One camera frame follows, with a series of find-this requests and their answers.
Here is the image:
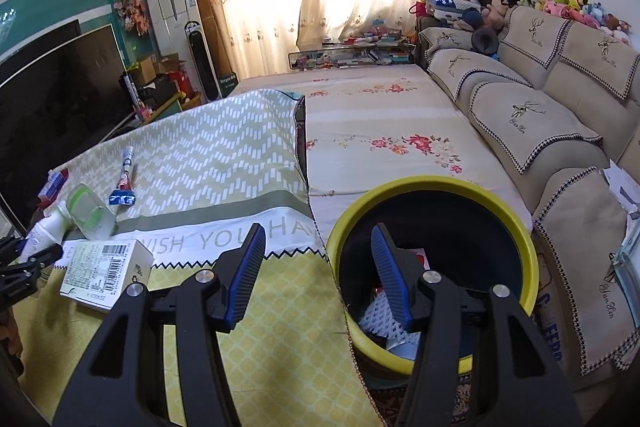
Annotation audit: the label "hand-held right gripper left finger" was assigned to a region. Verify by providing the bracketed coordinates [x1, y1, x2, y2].
[52, 223, 267, 427]

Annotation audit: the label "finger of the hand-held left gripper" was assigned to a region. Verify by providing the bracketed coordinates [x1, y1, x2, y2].
[0, 245, 62, 308]
[0, 234, 25, 264]

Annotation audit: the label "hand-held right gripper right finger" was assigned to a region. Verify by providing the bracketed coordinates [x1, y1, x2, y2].
[370, 223, 583, 427]

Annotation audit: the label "red snack packet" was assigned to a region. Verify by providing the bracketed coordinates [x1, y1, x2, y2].
[370, 248, 432, 298]

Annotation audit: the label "white plastic bottle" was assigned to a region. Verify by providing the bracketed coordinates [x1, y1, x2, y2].
[20, 201, 71, 265]

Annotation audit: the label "white foam net sheet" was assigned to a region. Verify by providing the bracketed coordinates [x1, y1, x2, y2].
[359, 294, 418, 343]

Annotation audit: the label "white barcode carton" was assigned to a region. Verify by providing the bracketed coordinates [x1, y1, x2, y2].
[59, 239, 155, 312]

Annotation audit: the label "yellow rimmed black trash bin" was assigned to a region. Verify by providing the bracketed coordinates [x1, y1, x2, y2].
[325, 175, 540, 375]

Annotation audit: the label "white blue toothpaste tube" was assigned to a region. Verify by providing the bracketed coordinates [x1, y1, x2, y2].
[109, 147, 136, 206]

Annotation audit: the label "patterned rug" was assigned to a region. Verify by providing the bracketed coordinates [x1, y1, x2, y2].
[370, 377, 501, 427]

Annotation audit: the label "yellow green patterned tablecloth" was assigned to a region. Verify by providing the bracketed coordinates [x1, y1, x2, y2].
[10, 88, 396, 427]

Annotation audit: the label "large curved television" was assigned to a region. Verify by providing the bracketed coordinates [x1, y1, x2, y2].
[0, 23, 133, 228]

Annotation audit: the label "cardboard box blue print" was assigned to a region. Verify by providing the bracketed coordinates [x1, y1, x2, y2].
[531, 257, 566, 360]

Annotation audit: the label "floral bed sheet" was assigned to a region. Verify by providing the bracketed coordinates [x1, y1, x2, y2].
[235, 64, 533, 233]

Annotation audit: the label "white long box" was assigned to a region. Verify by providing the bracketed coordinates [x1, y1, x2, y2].
[121, 74, 143, 112]

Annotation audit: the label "red fire extinguisher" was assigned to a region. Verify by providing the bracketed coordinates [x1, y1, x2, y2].
[170, 69, 193, 100]

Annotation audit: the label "black tower fan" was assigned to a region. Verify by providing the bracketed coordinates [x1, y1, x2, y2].
[184, 21, 221, 102]

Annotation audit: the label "glass coffee table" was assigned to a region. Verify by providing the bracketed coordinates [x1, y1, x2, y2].
[287, 32, 418, 72]

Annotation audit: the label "open cardboard box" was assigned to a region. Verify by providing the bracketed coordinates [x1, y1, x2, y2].
[131, 53, 186, 88]

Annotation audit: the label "beige sofa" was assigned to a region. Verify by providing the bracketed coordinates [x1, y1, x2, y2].
[417, 4, 640, 380]

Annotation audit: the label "clear plastic document bag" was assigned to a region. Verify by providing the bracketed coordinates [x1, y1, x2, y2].
[607, 212, 640, 308]

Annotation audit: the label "white papers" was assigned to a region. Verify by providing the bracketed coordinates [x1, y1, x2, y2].
[602, 159, 640, 220]

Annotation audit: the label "hanging flower decoration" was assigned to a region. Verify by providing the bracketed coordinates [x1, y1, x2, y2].
[114, 0, 151, 36]

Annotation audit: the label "white standing air conditioner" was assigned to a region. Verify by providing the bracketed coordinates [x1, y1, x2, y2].
[141, 0, 223, 100]

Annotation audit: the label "pile of plush toys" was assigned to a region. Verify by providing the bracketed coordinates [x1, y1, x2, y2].
[425, 0, 633, 48]

